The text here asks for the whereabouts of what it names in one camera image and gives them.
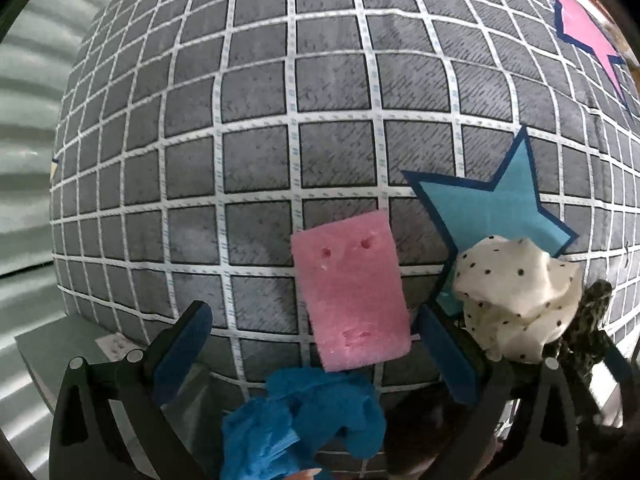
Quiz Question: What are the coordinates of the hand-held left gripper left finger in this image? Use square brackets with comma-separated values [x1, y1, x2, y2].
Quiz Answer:
[50, 301, 213, 480]

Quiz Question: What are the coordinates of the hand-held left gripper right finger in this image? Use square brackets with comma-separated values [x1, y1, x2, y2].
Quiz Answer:
[419, 304, 582, 480]

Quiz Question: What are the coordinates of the white polka dot scrunchie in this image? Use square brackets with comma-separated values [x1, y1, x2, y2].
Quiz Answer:
[452, 235, 584, 364]

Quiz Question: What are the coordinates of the pink sponge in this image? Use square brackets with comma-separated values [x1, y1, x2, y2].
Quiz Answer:
[291, 210, 413, 372]

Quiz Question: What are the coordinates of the grey cardboard box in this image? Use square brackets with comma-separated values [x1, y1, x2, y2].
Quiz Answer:
[15, 312, 226, 466]

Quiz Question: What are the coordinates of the blue cloth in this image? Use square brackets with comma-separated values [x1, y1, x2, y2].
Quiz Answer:
[220, 365, 387, 480]

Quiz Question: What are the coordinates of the leopard print scrunchie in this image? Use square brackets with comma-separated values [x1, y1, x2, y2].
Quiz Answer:
[550, 280, 617, 376]

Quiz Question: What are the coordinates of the grey checked blanket with stars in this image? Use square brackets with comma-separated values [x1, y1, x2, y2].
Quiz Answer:
[50, 0, 640, 476]

